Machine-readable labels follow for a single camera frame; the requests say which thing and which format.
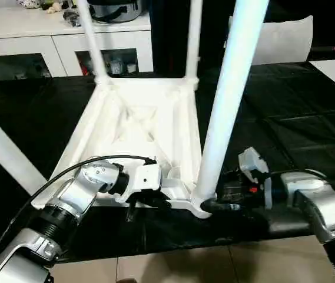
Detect white plastic table top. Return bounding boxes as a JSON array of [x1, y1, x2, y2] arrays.
[[31, 75, 216, 220]]

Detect white plastic table leg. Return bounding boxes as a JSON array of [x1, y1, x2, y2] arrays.
[[191, 0, 270, 208], [75, 0, 110, 84], [184, 0, 204, 89], [0, 103, 48, 195]]

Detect black work mat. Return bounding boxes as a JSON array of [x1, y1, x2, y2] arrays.
[[0, 59, 335, 266]]

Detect grey pillow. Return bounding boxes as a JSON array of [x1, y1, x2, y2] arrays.
[[225, 15, 314, 65]]

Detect grey black bag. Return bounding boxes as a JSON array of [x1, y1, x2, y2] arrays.
[[63, 0, 144, 24]]

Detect white cabinet with glass doors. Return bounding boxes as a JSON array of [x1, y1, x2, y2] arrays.
[[0, 0, 154, 82]]

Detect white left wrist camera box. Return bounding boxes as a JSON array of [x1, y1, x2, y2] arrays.
[[115, 162, 164, 205]]

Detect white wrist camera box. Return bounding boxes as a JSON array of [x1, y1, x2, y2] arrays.
[[238, 147, 273, 210], [115, 162, 164, 205]]

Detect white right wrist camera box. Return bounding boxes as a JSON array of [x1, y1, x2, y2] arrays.
[[238, 147, 273, 210]]

